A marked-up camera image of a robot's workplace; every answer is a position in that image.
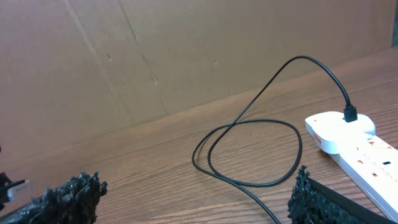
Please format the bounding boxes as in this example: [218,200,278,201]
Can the black USB charging cable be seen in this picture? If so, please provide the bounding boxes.
[192,55,358,224]

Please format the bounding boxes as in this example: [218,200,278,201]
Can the blue Galaxy smartphone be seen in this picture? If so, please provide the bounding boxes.
[7,180,32,202]

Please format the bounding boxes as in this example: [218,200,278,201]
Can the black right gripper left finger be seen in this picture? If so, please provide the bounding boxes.
[1,172,108,224]

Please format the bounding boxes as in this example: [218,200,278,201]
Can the white power strip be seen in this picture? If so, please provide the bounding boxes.
[330,134,397,222]

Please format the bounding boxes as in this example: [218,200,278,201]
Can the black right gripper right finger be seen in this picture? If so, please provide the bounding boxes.
[288,166,395,224]

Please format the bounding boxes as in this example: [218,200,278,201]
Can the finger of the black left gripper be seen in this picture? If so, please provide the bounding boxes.
[1,172,25,209]

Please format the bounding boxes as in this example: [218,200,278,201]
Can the white charger adapter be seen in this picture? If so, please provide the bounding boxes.
[305,111,376,154]

